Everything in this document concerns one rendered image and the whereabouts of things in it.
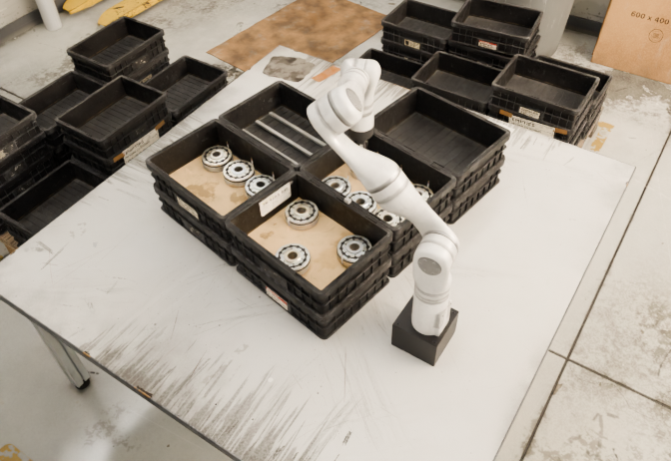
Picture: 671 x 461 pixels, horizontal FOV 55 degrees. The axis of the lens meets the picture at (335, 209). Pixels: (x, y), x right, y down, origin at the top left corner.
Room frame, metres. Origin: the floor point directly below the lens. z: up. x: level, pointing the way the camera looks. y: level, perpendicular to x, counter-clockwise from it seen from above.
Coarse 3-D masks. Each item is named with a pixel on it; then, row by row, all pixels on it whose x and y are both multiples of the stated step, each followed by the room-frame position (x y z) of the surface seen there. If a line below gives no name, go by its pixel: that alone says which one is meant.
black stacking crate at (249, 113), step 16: (272, 96) 1.93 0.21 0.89; (288, 96) 1.93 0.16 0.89; (240, 112) 1.82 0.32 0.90; (256, 112) 1.87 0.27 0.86; (288, 112) 1.91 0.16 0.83; (304, 112) 1.87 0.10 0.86; (240, 128) 1.81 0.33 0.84; (256, 128) 1.82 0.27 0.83; (272, 128) 1.82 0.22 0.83; (288, 128) 1.81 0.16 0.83; (304, 128) 1.81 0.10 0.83; (272, 144) 1.73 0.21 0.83; (288, 144) 1.73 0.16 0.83; (304, 144) 1.72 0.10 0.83
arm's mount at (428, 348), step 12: (408, 300) 1.06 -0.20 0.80; (408, 312) 1.02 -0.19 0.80; (456, 312) 1.01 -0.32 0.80; (396, 324) 0.98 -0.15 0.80; (408, 324) 0.98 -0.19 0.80; (396, 336) 0.97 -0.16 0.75; (408, 336) 0.95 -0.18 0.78; (420, 336) 0.94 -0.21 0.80; (432, 336) 0.94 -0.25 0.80; (444, 336) 0.94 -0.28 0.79; (408, 348) 0.95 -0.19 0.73; (420, 348) 0.93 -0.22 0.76; (432, 348) 0.91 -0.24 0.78; (444, 348) 0.96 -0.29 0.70; (432, 360) 0.91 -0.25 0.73
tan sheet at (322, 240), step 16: (272, 224) 1.34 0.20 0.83; (320, 224) 1.34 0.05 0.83; (336, 224) 1.33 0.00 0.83; (256, 240) 1.28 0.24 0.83; (272, 240) 1.27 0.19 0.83; (288, 240) 1.27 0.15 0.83; (304, 240) 1.27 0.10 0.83; (320, 240) 1.27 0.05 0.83; (336, 240) 1.26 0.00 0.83; (320, 256) 1.20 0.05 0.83; (336, 256) 1.20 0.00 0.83; (320, 272) 1.14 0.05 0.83; (336, 272) 1.14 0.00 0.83; (320, 288) 1.09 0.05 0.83
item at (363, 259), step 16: (288, 176) 1.45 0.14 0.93; (304, 176) 1.45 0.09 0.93; (272, 192) 1.39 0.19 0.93; (352, 208) 1.30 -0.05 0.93; (384, 240) 1.17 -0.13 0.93; (272, 256) 1.13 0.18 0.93; (368, 256) 1.12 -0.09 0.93; (288, 272) 1.07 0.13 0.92; (352, 272) 1.07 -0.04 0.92; (304, 288) 1.03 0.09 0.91; (336, 288) 1.03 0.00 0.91
